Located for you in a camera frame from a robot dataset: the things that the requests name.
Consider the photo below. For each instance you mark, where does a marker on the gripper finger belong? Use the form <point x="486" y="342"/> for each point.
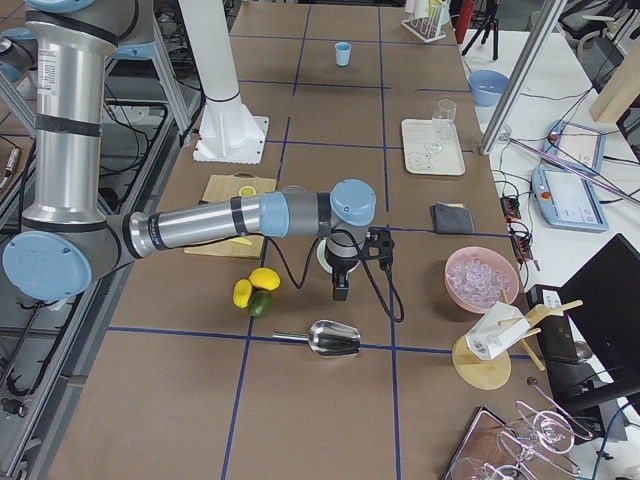
<point x="340" y="292"/>

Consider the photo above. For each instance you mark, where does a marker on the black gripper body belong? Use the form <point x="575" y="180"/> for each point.
<point x="340" y="267"/>

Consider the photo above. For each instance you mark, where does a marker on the green ceramic bowl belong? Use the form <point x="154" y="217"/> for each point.
<point x="324" y="257"/>

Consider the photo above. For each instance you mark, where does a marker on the light blue plastic cup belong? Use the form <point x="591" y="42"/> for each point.
<point x="342" y="53"/>

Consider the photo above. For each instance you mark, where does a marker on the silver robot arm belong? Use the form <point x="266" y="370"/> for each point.
<point x="67" y="243"/>

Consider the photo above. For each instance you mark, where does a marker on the metal ice scoop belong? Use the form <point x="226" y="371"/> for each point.
<point x="327" y="338"/>

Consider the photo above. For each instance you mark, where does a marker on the blue bowl with fork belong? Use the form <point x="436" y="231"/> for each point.
<point x="487" y="87"/>

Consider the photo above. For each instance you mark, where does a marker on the grey folded cloth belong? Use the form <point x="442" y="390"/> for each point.
<point x="449" y="219"/>

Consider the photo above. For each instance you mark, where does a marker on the yellow lemon large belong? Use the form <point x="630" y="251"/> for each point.
<point x="265" y="278"/>

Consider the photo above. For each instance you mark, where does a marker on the yellow lemon small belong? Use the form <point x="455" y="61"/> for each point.
<point x="242" y="293"/>

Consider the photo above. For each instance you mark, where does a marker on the cream bear tray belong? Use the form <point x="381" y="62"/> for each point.
<point x="415" y="134"/>

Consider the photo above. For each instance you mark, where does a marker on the half lemon slice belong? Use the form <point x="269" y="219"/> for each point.
<point x="247" y="190"/>

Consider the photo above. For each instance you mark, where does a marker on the clear wine glass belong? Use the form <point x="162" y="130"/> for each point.
<point x="442" y="122"/>

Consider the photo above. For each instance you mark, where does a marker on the white mug on stand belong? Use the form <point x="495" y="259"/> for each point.
<point x="500" y="328"/>

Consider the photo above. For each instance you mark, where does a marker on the wooden mug tree stand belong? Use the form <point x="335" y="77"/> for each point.
<point x="493" y="374"/>

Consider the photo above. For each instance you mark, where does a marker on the wooden cutting board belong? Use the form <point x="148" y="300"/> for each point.
<point x="221" y="188"/>

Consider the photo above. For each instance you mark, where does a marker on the near blue teach pendant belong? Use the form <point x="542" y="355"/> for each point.
<point x="567" y="201"/>

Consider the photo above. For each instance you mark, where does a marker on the blue teach pendant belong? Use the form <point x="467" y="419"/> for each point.
<point x="567" y="201"/>
<point x="577" y="144"/>

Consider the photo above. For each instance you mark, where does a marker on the far blue teach pendant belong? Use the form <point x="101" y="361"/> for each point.
<point x="577" y="144"/>

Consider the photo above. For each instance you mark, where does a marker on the black monitor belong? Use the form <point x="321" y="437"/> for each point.
<point x="608" y="320"/>

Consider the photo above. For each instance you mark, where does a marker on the dark tray with glasses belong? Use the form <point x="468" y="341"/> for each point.
<point x="535" y="446"/>

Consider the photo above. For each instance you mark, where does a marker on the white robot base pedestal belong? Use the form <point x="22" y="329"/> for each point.
<point x="228" y="132"/>

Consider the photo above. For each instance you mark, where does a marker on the white wire cup rack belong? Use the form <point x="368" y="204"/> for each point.
<point x="426" y="19"/>

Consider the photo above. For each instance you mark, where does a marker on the black camera tripod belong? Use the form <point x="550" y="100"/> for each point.
<point x="488" y="23"/>

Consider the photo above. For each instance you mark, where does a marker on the wooden post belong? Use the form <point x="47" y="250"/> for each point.
<point x="620" y="92"/>

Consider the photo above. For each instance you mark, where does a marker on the aluminium frame post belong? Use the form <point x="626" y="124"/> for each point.
<point x="549" y="15"/>

